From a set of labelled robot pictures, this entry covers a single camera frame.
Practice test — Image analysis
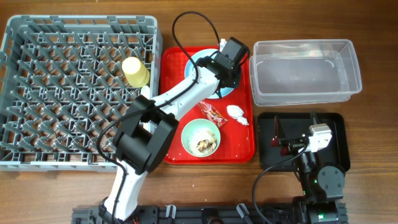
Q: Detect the green bowl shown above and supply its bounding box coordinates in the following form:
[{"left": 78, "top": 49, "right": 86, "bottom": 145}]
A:
[{"left": 181, "top": 119, "right": 221, "bottom": 157}]

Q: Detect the white plastic spoon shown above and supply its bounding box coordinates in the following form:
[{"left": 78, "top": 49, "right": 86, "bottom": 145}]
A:
[{"left": 141, "top": 85, "right": 150, "bottom": 99}]

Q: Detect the yellow plastic cup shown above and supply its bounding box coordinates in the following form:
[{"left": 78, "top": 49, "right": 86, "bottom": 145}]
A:
[{"left": 122, "top": 57, "right": 150, "bottom": 88}]

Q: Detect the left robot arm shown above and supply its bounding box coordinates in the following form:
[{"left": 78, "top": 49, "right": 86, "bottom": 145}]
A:
[{"left": 99, "top": 50, "right": 248, "bottom": 223}]

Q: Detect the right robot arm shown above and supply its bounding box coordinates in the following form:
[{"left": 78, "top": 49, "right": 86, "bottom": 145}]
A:
[{"left": 271, "top": 114, "right": 348, "bottom": 223}]

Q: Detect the black waste tray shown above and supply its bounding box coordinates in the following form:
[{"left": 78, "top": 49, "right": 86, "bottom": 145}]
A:
[{"left": 257, "top": 112, "right": 351, "bottom": 171}]

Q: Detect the grey dishwasher rack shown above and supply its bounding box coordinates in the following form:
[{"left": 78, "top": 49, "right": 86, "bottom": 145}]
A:
[{"left": 1, "top": 15, "right": 163, "bottom": 172}]

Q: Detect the light blue plate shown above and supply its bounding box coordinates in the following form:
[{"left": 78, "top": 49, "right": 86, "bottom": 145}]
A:
[{"left": 184, "top": 49, "right": 233, "bottom": 100}]

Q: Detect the crumpled white tissue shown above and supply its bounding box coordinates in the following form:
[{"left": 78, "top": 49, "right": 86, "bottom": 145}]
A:
[{"left": 226, "top": 105, "right": 249, "bottom": 126}]

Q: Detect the red snack wrapper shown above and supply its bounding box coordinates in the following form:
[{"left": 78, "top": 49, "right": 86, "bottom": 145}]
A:
[{"left": 198, "top": 101, "right": 228, "bottom": 128}]

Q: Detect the clear plastic bin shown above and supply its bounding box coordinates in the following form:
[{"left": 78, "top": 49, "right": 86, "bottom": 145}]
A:
[{"left": 249, "top": 39, "right": 363, "bottom": 106}]

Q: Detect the red plastic tray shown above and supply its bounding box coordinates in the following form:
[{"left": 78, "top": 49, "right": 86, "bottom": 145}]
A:
[{"left": 160, "top": 47, "right": 255, "bottom": 165}]

